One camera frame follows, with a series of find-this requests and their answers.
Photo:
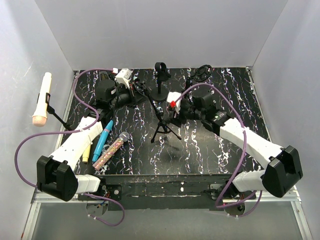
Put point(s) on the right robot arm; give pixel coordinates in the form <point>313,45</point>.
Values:
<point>281,166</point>

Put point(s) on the glitter silver-head microphone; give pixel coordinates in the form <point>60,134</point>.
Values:
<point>116,145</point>

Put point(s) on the teal blue microphone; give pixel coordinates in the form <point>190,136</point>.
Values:
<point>101,141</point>

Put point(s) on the black tripod shock-mount stand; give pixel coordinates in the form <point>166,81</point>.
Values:
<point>200,75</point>

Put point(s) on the cream yellow microphone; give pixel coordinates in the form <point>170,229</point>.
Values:
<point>86,154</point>

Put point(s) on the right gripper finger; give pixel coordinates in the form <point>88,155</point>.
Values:
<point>170,109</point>
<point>175,121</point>

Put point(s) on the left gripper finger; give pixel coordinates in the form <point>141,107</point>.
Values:
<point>139,86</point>
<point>138,99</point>

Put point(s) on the black round-base mic stand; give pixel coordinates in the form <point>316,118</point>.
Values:
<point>162,75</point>

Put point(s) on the pale pink microphone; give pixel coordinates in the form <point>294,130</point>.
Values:
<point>39,118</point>

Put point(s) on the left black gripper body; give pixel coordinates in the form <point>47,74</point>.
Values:
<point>125,98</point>

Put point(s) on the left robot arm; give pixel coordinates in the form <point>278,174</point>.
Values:
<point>55,173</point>

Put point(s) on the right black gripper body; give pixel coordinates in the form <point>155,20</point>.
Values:
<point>188,112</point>

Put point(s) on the black left round-base stand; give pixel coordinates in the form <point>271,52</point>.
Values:
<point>50,110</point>

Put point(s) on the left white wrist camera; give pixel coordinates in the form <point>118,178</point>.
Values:
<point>123,77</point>

